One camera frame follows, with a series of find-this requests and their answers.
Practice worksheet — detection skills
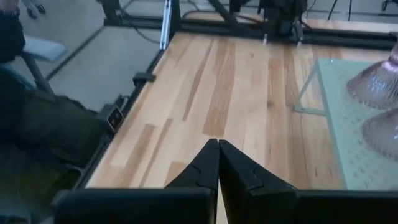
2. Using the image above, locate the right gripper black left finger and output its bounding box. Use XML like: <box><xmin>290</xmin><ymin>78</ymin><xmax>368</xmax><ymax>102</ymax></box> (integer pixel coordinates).
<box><xmin>164</xmin><ymin>139</ymin><xmax>220</xmax><ymax>190</ymax></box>

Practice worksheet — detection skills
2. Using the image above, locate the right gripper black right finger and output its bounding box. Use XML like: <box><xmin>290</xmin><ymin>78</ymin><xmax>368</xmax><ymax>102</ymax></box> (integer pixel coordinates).
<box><xmin>219</xmin><ymin>139</ymin><xmax>297</xmax><ymax>194</ymax></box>

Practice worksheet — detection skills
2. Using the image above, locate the pink ribbed glass candle holder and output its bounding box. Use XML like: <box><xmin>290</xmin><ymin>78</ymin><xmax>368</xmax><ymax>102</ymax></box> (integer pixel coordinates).
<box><xmin>346</xmin><ymin>43</ymin><xmax>398</xmax><ymax>110</ymax></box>
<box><xmin>362</xmin><ymin>107</ymin><xmax>398</xmax><ymax>161</ymax></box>

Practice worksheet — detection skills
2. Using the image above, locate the green perforated metal shelf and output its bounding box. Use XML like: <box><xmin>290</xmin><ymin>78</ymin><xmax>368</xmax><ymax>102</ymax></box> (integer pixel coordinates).
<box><xmin>294</xmin><ymin>57</ymin><xmax>398</xmax><ymax>191</ymax></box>

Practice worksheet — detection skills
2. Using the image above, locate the person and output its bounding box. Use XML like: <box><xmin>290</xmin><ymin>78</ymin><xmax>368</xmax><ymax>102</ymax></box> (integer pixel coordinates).
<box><xmin>0</xmin><ymin>0</ymin><xmax>105</xmax><ymax>224</ymax></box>

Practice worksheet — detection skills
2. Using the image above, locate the grey chair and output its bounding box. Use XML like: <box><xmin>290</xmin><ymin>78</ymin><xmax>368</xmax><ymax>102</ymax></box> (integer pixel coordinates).
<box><xmin>18</xmin><ymin>35</ymin><xmax>68</xmax><ymax>94</ymax></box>

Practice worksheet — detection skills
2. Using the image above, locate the grey table-level camera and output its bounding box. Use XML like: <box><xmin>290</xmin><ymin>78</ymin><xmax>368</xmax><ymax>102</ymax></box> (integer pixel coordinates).
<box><xmin>98</xmin><ymin>103</ymin><xmax>125</xmax><ymax>133</ymax></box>

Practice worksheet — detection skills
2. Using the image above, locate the small black edge bracket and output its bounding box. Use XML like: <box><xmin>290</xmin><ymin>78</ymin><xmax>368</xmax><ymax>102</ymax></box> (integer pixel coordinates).
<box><xmin>132</xmin><ymin>72</ymin><xmax>157</xmax><ymax>88</ymax></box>

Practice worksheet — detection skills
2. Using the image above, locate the black aluminium table frame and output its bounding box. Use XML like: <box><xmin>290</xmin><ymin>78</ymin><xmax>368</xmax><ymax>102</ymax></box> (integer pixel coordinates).
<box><xmin>73</xmin><ymin>0</ymin><xmax>398</xmax><ymax>190</ymax></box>

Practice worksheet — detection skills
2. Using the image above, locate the silver aluminium profile post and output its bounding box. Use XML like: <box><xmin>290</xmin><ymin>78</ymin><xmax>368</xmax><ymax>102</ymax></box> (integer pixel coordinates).
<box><xmin>159</xmin><ymin>0</ymin><xmax>172</xmax><ymax>51</ymax></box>

